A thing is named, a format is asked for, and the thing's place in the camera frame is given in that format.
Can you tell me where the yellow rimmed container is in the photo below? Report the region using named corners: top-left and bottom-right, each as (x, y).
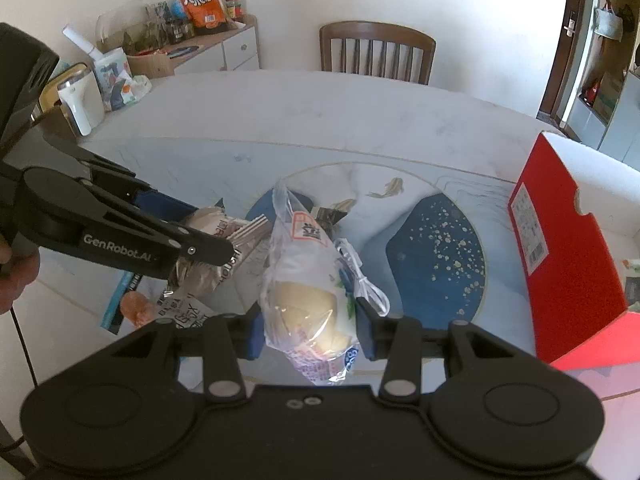
top-left (39, 62), bottom-right (86, 111)

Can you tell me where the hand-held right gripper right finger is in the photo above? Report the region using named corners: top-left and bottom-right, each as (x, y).
top-left (356, 300), bottom-right (531, 403)

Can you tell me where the black cable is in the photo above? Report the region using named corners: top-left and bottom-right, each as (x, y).
top-left (7, 305), bottom-right (41, 391)

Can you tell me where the hanging grey tote bag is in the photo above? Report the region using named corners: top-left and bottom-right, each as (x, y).
top-left (594, 0), bottom-right (623, 41)

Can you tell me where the person's left hand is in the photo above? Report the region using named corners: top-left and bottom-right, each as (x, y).
top-left (0, 237), bottom-right (42, 317)

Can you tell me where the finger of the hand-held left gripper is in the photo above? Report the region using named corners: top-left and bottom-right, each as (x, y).
top-left (80, 182), bottom-right (234, 281)
top-left (42, 135), bottom-right (201, 216)

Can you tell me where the white lint roller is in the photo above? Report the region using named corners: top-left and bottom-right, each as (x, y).
top-left (62, 25), bottom-right (101, 56)

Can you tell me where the bread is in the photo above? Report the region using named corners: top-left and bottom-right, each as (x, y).
top-left (257, 182), bottom-right (362, 387)

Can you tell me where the clear plastic container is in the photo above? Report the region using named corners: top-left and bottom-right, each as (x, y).
top-left (96, 2), bottom-right (166, 53)

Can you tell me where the orange snack bag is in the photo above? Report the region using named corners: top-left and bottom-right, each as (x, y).
top-left (173, 0), bottom-right (226, 30)

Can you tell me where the silver snack packet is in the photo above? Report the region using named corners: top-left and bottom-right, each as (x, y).
top-left (167, 205), bottom-right (273, 306)

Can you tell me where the red cardboard box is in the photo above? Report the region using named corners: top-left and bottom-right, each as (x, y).
top-left (507, 131), bottom-right (640, 365)

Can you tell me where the white printed packet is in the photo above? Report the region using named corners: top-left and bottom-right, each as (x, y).
top-left (156, 289), bottom-right (218, 331)

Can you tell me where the brown wooden chair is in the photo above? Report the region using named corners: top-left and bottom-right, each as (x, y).
top-left (319, 21), bottom-right (437, 86)

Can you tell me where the white side cabinet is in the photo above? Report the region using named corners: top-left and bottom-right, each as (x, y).
top-left (127, 14), bottom-right (261, 78)

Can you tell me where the white kettle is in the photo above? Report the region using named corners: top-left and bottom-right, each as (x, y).
top-left (56, 72), bottom-right (106, 137)

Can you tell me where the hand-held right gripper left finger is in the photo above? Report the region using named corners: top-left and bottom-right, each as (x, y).
top-left (111, 310), bottom-right (264, 402)

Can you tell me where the dark brown door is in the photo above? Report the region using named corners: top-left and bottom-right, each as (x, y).
top-left (537, 0), bottom-right (591, 121)

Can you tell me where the dark glass jar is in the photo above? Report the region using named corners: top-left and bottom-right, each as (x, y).
top-left (167, 17), bottom-right (193, 43)

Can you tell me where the black packet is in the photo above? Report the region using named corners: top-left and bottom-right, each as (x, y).
top-left (310, 204), bottom-right (351, 227)

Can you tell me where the grey wooden wall cabinet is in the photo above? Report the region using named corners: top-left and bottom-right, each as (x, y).
top-left (565, 0), bottom-right (640, 171)

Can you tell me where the white chicken sausage packet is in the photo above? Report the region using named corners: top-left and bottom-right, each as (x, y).
top-left (101, 270), bottom-right (157, 336)

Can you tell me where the white printed plastic bag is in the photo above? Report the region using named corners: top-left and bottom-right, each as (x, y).
top-left (92, 47), bottom-right (152, 112)

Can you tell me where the small brown cardboard box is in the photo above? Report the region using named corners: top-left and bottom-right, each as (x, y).
top-left (125, 52), bottom-right (173, 78)

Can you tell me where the printed cardboard carton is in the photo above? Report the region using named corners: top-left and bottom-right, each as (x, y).
top-left (597, 71), bottom-right (626, 121)

